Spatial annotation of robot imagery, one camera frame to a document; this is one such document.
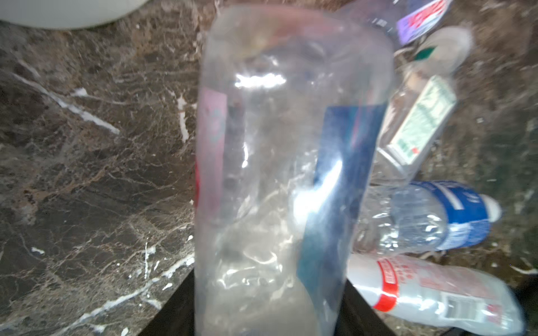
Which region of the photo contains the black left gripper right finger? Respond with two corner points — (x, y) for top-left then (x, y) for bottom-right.
(336, 280), (396, 336)

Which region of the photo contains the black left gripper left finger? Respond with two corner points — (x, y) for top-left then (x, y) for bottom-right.
(138, 270), (195, 336)

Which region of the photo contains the white bottle red ring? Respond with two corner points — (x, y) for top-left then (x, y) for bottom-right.
(346, 253), (526, 336)

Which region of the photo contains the clear bottle blue cap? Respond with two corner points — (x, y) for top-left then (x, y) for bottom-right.
(194, 4), (395, 335)

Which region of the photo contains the white ribbed waste bin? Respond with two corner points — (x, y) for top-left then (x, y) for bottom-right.
(1, 0), (147, 29)

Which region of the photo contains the clear bottle blue label centre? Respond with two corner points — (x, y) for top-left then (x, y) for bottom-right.
(353, 181), (502, 256)

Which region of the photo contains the clear bottle white label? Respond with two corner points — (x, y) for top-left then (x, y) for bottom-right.
(371, 26), (474, 186)

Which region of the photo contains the clear bottle purple label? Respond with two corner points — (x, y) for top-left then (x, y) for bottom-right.
(336, 0), (451, 46)

